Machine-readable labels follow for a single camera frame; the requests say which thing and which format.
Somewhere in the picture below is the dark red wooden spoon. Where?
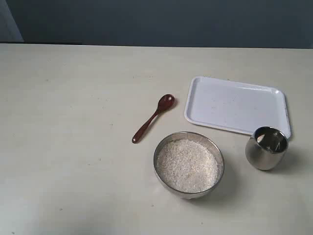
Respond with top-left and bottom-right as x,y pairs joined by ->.
132,94 -> 175,143

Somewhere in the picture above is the white rice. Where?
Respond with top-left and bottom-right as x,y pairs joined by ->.
156,140 -> 218,193

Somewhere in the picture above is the wide steel bowl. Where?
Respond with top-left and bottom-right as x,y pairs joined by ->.
154,132 -> 224,199

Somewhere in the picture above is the stainless steel cup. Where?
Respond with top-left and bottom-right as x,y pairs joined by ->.
245,126 -> 289,171

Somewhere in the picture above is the white rectangular plastic tray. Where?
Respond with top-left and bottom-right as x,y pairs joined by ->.
184,76 -> 291,138

